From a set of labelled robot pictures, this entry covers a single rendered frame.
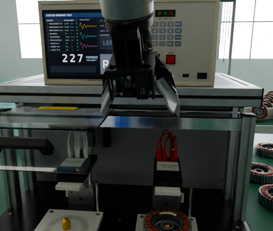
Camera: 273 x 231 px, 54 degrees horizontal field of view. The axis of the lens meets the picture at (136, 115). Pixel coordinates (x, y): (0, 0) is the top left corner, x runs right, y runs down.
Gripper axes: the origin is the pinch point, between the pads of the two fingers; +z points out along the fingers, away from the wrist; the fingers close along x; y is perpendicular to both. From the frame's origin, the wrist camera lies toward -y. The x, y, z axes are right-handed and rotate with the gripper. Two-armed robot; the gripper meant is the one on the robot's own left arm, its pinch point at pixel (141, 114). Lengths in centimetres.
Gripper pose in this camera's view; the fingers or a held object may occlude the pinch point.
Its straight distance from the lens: 52.8
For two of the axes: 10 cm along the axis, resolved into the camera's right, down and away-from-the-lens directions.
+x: 9.9, 0.0, -1.5
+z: 0.9, 7.8, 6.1
